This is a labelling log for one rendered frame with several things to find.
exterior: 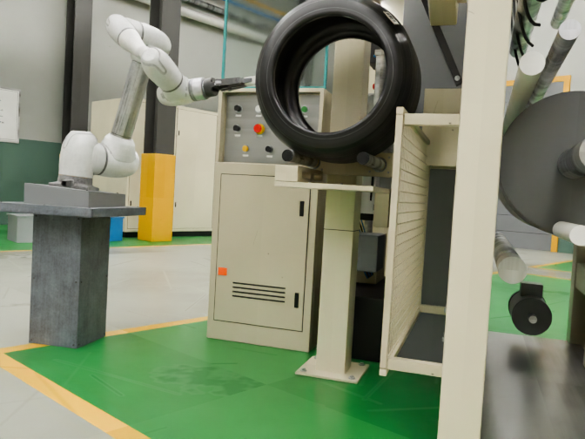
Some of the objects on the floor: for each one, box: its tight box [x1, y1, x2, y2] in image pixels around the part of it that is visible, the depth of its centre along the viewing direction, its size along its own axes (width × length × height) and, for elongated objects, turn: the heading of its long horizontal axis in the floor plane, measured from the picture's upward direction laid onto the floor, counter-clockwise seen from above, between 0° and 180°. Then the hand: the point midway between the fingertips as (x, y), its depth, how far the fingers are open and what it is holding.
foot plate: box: [295, 355, 369, 384], centre depth 249 cm, size 27×27×2 cm
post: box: [316, 0, 373, 375], centre depth 244 cm, size 13×13×250 cm
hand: (252, 80), depth 223 cm, fingers closed
